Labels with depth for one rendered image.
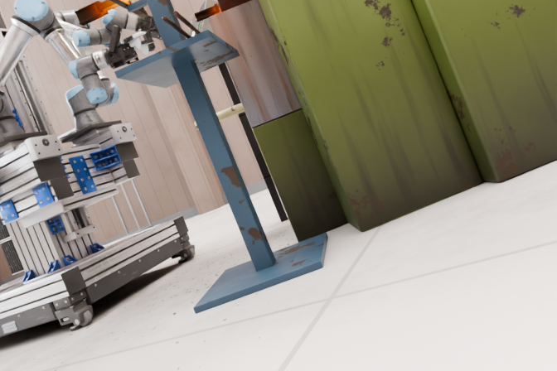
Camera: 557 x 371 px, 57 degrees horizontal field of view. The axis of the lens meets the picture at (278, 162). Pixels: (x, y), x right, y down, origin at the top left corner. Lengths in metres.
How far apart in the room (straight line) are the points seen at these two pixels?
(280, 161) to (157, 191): 5.13
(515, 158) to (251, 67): 0.96
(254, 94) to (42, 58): 6.23
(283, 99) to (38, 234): 1.35
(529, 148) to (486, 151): 0.13
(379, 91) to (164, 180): 5.37
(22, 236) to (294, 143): 1.43
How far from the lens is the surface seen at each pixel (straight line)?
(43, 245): 2.64
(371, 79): 1.71
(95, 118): 2.75
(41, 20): 2.35
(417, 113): 1.73
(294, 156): 1.92
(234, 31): 1.98
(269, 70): 1.95
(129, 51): 2.22
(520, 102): 1.75
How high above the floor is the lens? 0.34
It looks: 1 degrees down
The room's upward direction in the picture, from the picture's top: 22 degrees counter-clockwise
